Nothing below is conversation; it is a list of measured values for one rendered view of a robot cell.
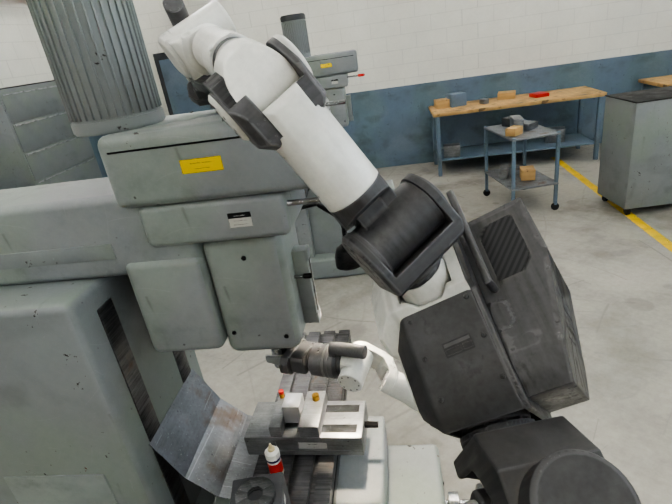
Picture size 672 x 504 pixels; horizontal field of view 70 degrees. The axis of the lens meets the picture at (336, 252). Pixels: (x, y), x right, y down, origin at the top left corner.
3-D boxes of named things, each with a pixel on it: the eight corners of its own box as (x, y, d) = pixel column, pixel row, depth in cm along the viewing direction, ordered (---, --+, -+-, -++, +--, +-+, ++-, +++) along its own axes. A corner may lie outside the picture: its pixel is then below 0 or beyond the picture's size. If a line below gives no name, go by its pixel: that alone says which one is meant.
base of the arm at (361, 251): (483, 242, 71) (437, 222, 81) (444, 179, 64) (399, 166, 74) (412, 313, 69) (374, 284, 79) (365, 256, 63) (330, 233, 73)
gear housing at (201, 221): (307, 200, 126) (301, 163, 121) (291, 236, 104) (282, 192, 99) (188, 212, 130) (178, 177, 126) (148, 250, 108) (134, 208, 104)
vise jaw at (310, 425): (328, 400, 148) (326, 390, 147) (320, 437, 135) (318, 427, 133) (309, 400, 150) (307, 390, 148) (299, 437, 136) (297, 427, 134)
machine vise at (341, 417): (368, 417, 149) (364, 389, 145) (364, 456, 136) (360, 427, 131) (262, 418, 155) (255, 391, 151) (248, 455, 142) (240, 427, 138)
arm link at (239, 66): (170, 53, 71) (207, 83, 57) (221, 7, 72) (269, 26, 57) (216, 106, 79) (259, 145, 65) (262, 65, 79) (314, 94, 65)
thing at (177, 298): (249, 300, 141) (229, 218, 130) (224, 351, 119) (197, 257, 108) (188, 305, 143) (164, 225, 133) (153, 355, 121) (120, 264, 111)
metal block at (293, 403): (306, 408, 145) (302, 392, 143) (302, 422, 140) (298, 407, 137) (289, 408, 146) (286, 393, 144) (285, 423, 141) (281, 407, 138)
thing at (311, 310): (321, 314, 128) (308, 243, 119) (319, 322, 124) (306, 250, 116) (307, 315, 129) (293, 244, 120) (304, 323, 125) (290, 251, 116)
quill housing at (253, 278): (313, 308, 137) (293, 203, 124) (302, 352, 119) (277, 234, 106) (249, 313, 140) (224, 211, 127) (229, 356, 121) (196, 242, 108)
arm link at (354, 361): (338, 359, 132) (377, 364, 127) (324, 390, 124) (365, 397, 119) (329, 329, 126) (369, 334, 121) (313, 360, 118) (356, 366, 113)
